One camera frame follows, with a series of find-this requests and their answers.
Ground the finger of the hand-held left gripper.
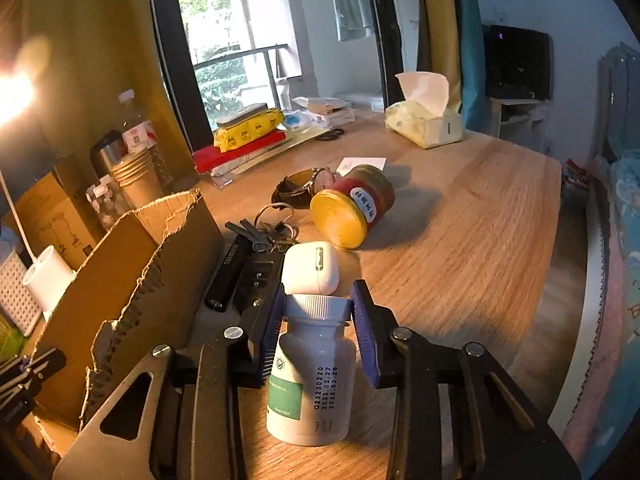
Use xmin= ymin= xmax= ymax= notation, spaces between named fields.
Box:
xmin=15 ymin=349 xmax=67 ymax=386

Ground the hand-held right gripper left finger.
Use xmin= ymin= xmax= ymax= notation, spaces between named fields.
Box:
xmin=52 ymin=282 xmax=287 ymax=480

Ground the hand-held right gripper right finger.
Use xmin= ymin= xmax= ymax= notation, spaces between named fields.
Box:
xmin=350 ymin=279 xmax=583 ymax=480

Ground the white pill bottle green label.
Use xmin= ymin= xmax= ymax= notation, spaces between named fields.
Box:
xmin=266 ymin=292 xmax=357 ymax=447

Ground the black power adapter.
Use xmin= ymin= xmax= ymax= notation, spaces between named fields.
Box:
xmin=235 ymin=252 xmax=286 ymax=317

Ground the torn cardboard box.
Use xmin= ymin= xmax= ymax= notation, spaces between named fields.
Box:
xmin=35 ymin=189 xmax=226 ymax=433

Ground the bunch of keys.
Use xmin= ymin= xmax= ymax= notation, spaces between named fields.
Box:
xmin=225 ymin=202 xmax=301 ymax=254

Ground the yellow-lid jar red label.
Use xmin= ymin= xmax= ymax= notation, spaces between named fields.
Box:
xmin=310 ymin=164 xmax=396 ymax=250

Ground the brown strap wristwatch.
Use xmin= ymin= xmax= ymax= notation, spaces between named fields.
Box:
xmin=272 ymin=167 xmax=341 ymax=209

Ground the green carton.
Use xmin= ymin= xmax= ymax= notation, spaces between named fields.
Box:
xmin=0 ymin=320 xmax=28 ymax=362

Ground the white woven plastic basket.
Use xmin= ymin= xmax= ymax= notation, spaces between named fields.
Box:
xmin=0 ymin=252 xmax=43 ymax=337

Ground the white desk lamp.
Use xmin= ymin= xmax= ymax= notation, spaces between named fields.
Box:
xmin=0 ymin=35 xmax=77 ymax=322

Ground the brown lamp carton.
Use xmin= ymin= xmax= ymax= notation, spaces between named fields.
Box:
xmin=2 ymin=155 xmax=101 ymax=271

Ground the flowered glass jar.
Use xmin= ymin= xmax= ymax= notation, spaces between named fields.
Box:
xmin=85 ymin=175 xmax=132 ymax=231

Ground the white card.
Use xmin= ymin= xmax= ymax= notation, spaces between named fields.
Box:
xmin=337 ymin=156 xmax=388 ymax=176

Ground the red book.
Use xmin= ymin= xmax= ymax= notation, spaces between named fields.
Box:
xmin=192 ymin=130 xmax=287 ymax=175

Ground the stack of paper cups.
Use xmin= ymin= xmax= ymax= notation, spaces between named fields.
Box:
xmin=111 ymin=145 xmax=166 ymax=209

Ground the yellow wipes pack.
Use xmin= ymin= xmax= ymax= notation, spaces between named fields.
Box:
xmin=214 ymin=108 xmax=285 ymax=153

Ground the steel tumbler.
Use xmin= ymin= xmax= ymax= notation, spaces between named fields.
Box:
xmin=90 ymin=130 xmax=131 ymax=181

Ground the blue white plastic packet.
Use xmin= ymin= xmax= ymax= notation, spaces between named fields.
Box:
xmin=282 ymin=109 xmax=321 ymax=134

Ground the flat device on wipes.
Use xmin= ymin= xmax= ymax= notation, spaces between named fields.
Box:
xmin=217 ymin=102 xmax=271 ymax=126

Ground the tissue box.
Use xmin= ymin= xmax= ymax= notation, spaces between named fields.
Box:
xmin=384 ymin=72 xmax=463 ymax=150

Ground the clear plastic water bottle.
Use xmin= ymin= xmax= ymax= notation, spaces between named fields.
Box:
xmin=119 ymin=89 xmax=173 ymax=191

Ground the blue printed blanket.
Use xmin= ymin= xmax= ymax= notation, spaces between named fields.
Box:
xmin=562 ymin=150 xmax=640 ymax=461

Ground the white television stand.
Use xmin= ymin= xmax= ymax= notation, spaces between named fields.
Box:
xmin=487 ymin=97 xmax=551 ymax=153

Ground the black balcony railing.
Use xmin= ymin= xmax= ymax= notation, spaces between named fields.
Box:
xmin=192 ymin=44 xmax=302 ymax=111

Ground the black television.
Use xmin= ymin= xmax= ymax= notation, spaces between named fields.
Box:
xmin=484 ymin=24 xmax=553 ymax=101

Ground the teal curtain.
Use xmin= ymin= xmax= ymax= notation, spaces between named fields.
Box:
xmin=447 ymin=0 xmax=487 ymax=133

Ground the yellow curtain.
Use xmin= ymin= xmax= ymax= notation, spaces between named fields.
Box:
xmin=417 ymin=0 xmax=460 ymax=108
xmin=20 ymin=0 xmax=193 ymax=186

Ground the grey bed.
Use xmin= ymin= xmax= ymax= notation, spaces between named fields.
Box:
xmin=550 ymin=42 xmax=640 ymax=461

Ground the hanging pale green cloth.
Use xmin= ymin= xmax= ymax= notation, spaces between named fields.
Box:
xmin=330 ymin=0 xmax=377 ymax=42

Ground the black sliding door frame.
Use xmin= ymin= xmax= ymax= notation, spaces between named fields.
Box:
xmin=148 ymin=0 xmax=217 ymax=155

